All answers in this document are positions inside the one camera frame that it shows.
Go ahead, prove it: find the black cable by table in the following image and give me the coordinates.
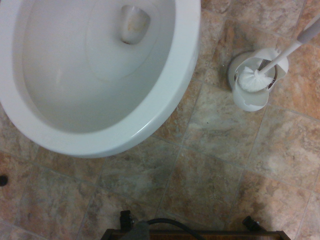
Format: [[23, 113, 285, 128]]
[[132, 217, 195, 238]]

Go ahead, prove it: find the dark wooden table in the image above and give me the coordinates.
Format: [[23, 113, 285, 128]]
[[103, 227, 292, 240]]

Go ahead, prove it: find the white toilet bowl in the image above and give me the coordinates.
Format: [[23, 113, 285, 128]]
[[0, 0, 202, 159]]

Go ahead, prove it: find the black table clamp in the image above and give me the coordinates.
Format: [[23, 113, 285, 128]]
[[242, 216, 261, 230], [119, 210, 133, 230]]

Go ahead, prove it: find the white toilet brush holder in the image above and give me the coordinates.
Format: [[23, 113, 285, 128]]
[[226, 48, 289, 112]]

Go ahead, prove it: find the white toilet brush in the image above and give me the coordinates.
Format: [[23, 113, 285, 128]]
[[238, 18, 320, 92]]

